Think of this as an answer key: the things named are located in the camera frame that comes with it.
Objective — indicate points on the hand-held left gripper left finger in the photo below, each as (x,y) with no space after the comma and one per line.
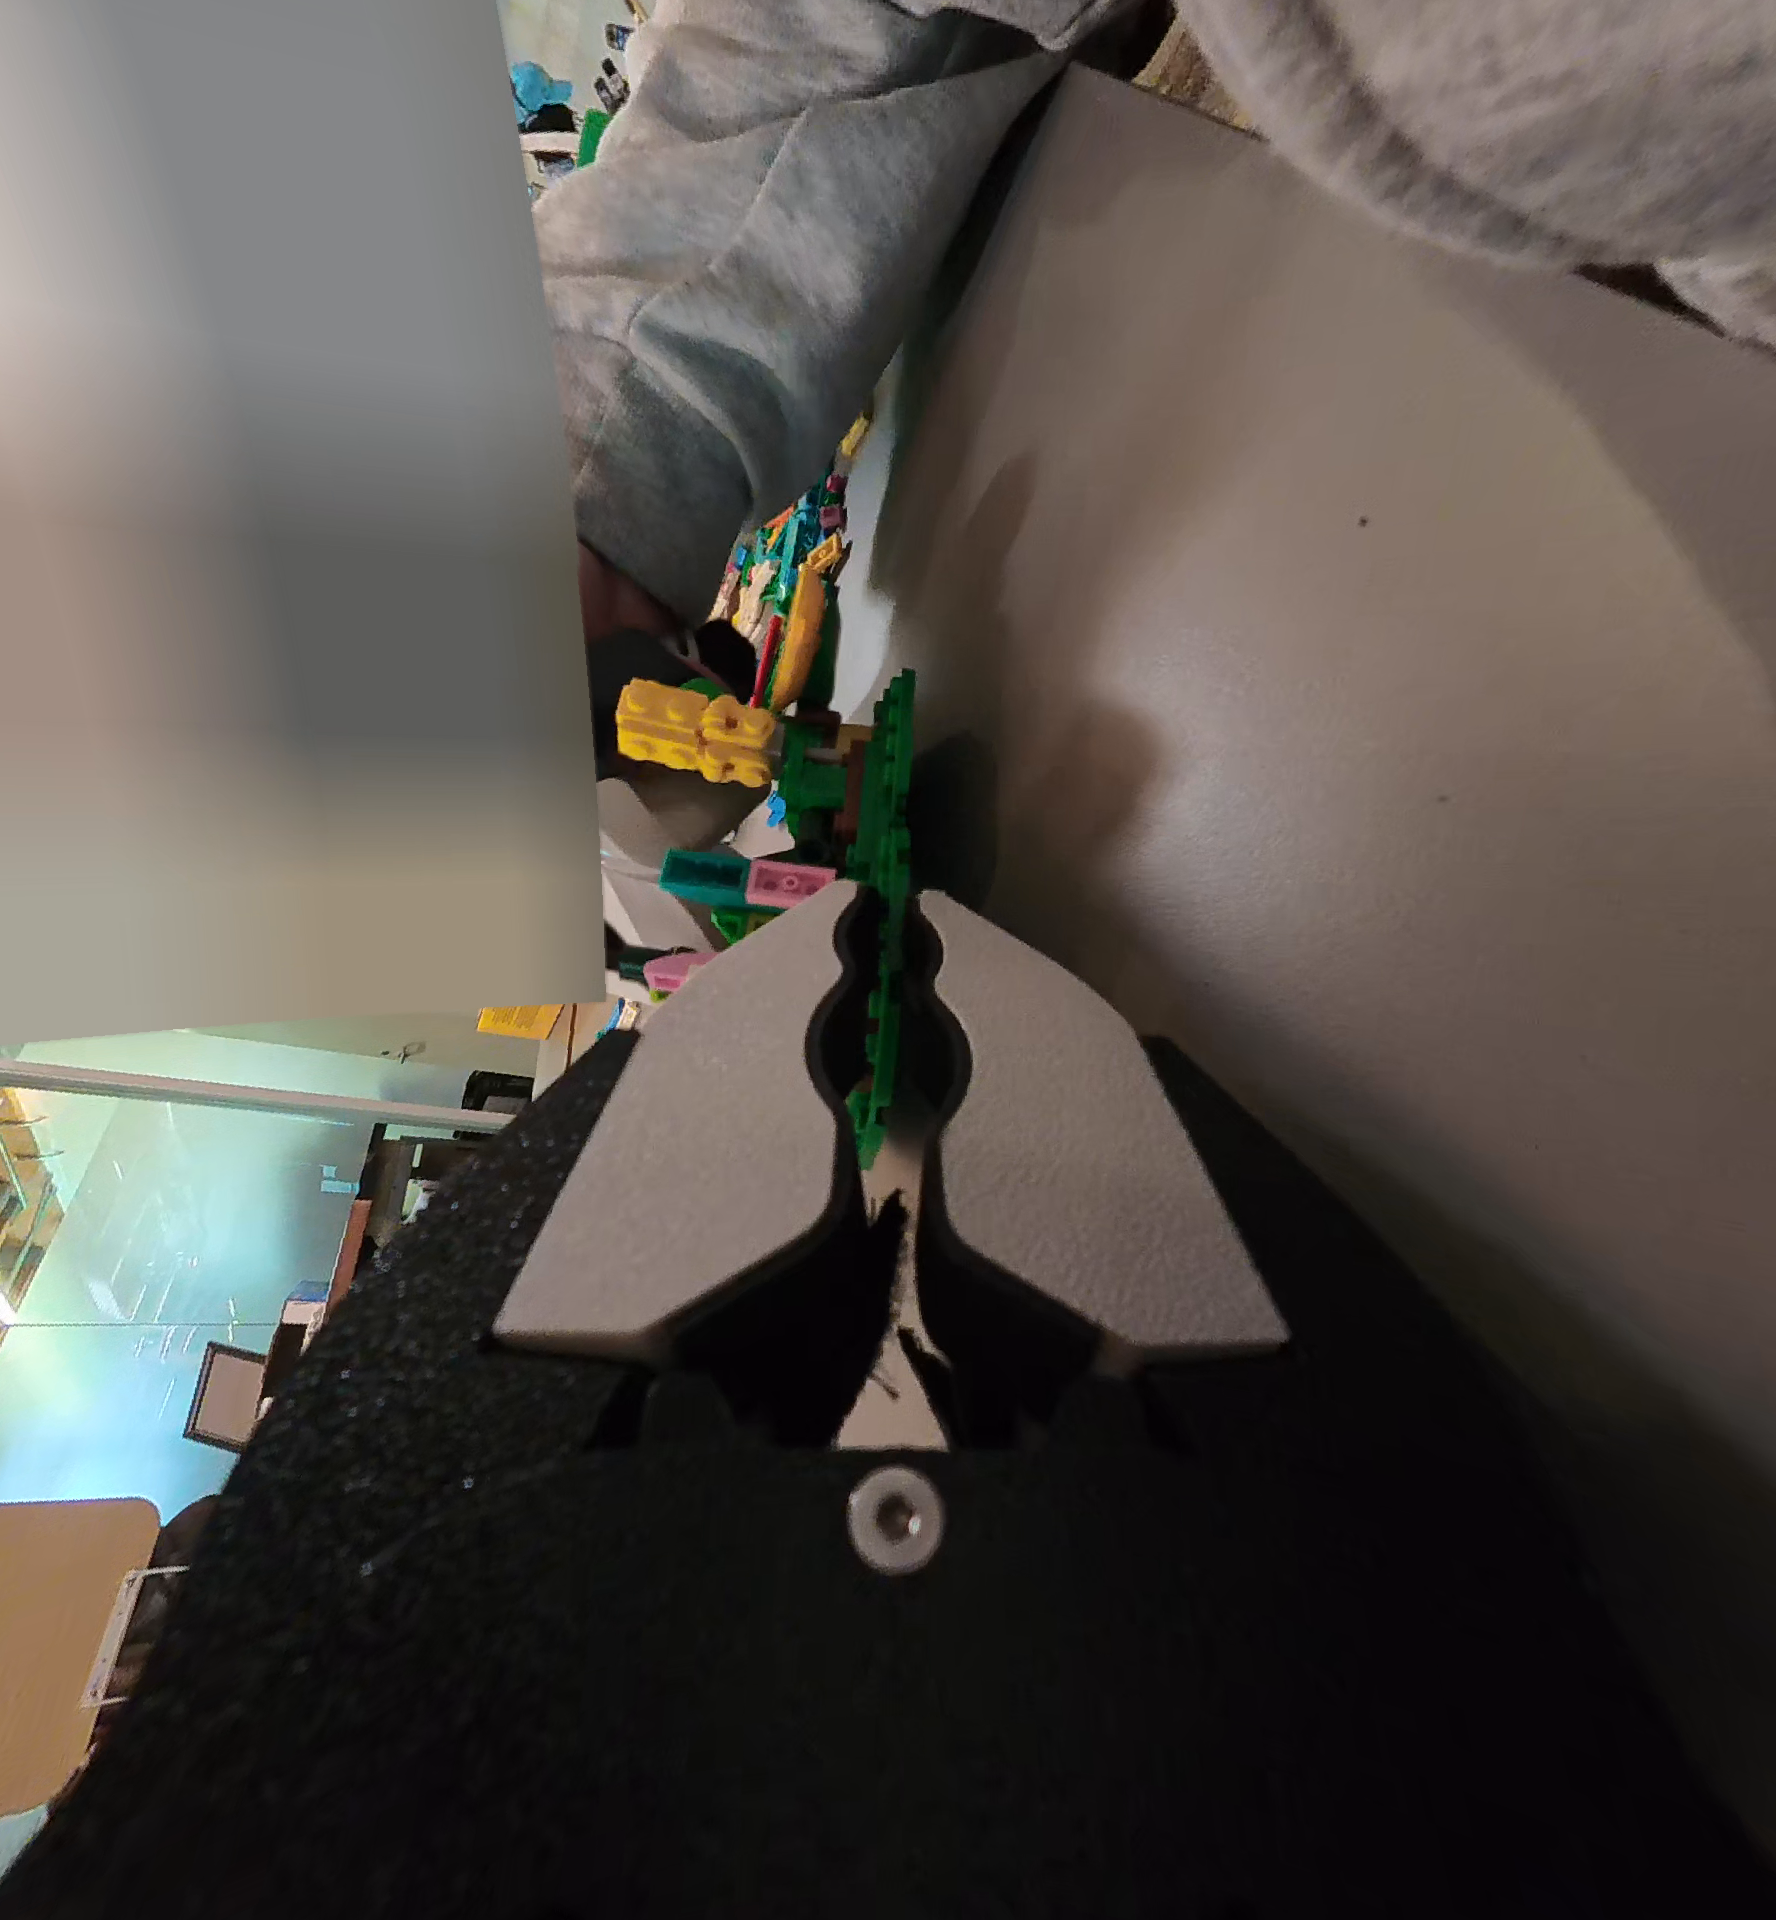
(708,1139)

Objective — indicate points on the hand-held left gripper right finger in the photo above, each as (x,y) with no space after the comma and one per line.
(1100,1172)

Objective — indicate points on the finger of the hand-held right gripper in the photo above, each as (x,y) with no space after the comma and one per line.
(669,816)

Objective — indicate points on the green lego flower garden model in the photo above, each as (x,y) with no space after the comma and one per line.
(888,810)

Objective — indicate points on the pile of loose lego bricks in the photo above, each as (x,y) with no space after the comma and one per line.
(791,576)

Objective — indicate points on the yellow paper sign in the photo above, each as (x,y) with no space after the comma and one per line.
(517,1022)

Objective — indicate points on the grey hoodie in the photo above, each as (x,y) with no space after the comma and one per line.
(768,135)

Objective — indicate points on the wooden chair back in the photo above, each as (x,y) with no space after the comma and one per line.
(19,1649)

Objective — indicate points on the metal window rail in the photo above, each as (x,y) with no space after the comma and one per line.
(229,1091)

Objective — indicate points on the dark picture frame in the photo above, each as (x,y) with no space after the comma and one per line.
(225,1397)

